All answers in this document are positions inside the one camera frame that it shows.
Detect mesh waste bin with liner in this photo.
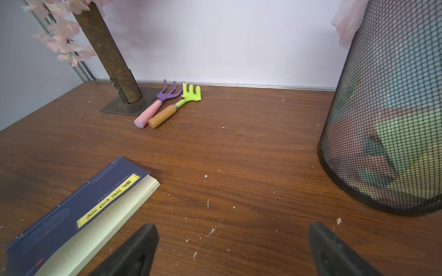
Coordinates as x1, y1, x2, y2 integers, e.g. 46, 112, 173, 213
318, 1, 442, 216

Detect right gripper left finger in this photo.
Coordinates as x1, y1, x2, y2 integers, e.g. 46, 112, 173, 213
90, 224, 160, 276

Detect dark blue paperback book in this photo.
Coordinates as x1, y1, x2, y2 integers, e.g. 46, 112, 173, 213
5, 156, 160, 276

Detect pink artificial blossom tree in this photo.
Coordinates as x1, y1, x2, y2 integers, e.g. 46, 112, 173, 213
21, 0, 141, 104

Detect green toy garden rake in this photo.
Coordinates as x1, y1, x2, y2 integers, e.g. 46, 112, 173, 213
148, 83, 202, 128

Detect purple toy garden fork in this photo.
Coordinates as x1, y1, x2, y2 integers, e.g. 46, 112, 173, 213
134, 79, 185, 129

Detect dark metal tree base plate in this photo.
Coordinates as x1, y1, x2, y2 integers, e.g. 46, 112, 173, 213
99, 86, 163, 117

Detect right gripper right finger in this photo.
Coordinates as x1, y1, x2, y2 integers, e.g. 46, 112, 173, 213
307, 222, 381, 276

